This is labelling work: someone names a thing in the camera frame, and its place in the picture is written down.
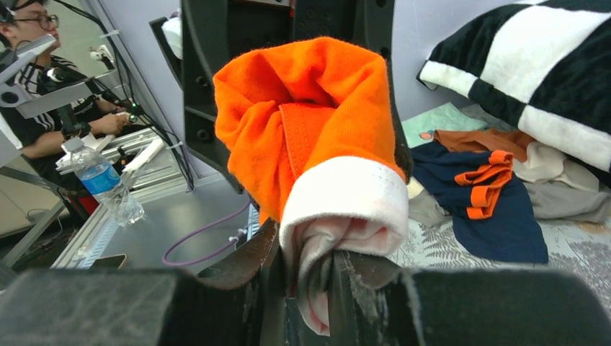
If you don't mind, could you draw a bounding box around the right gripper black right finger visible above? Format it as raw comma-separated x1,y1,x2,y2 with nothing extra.
329,251,610,345

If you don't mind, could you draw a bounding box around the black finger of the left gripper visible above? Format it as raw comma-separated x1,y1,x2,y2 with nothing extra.
180,0,292,195
353,1,414,181

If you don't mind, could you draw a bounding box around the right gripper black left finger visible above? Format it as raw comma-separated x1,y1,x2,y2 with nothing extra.
1,221,279,345

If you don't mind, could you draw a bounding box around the orange underwear white trim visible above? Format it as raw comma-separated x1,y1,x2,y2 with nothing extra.
213,37,409,336

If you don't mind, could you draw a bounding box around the navy underwear orange trim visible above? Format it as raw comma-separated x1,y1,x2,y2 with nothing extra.
412,142,549,265

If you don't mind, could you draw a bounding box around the mint green printed cloth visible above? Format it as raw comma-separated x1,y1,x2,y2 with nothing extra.
401,102,487,148

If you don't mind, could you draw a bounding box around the black smartphone gold case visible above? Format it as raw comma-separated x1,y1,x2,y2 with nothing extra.
89,254,128,269

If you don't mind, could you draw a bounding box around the rust brown garment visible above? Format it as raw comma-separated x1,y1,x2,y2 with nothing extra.
434,128,535,162

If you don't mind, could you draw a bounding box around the black white checkered pillow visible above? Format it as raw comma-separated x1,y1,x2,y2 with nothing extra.
417,1,610,185

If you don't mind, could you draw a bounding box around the person in striped shirt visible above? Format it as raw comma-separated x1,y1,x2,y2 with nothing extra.
0,0,144,192

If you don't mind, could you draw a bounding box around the clear plastic water bottle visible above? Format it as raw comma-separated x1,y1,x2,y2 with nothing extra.
62,137,145,226

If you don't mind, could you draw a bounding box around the grey garment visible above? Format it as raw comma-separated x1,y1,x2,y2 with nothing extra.
406,174,610,236

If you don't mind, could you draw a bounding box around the floral bed sheet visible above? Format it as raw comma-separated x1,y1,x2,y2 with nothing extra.
388,219,610,314

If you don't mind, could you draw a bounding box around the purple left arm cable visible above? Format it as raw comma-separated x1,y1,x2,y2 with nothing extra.
161,200,253,267

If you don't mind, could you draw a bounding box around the perforated metal cable tray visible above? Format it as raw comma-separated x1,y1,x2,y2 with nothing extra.
50,207,125,269

